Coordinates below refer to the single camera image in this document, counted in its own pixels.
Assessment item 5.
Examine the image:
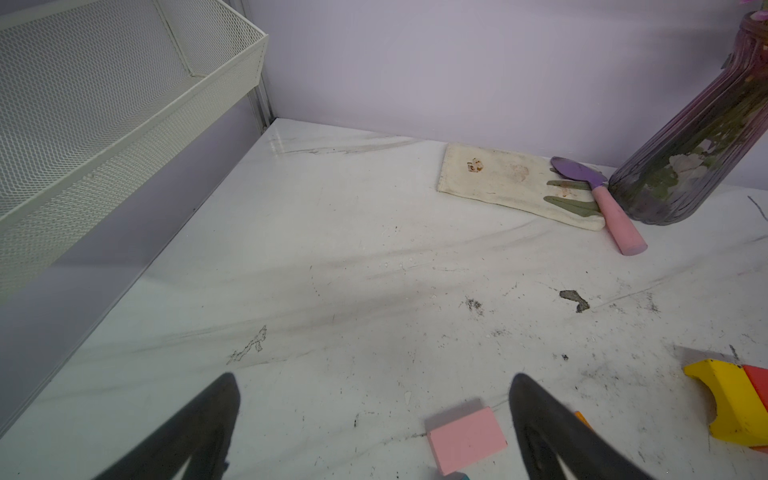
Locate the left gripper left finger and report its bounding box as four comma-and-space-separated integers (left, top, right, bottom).
97, 372, 241, 479

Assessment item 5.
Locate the dried leaf scrap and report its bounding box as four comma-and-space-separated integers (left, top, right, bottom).
559, 289, 590, 313

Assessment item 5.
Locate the purple pink toy knife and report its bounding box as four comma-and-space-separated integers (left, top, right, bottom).
550, 157, 648, 256

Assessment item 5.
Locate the yellow arch wood block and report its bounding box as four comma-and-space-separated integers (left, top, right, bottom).
683, 359, 767, 452

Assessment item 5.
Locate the orange wood block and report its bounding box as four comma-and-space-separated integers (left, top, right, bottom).
574, 411, 592, 429

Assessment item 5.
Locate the red arch wood block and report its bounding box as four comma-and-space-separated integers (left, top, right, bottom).
742, 365, 768, 410

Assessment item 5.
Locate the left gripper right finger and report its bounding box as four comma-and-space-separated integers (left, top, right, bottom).
509, 373, 650, 479

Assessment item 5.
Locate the pink wood block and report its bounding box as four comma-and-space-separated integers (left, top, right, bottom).
427, 407, 508, 476

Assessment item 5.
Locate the purple glass vase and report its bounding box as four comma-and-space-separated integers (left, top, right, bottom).
608, 8, 767, 226

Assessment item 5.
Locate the lower white mesh shelf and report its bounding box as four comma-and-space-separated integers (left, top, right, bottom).
1, 1, 268, 297

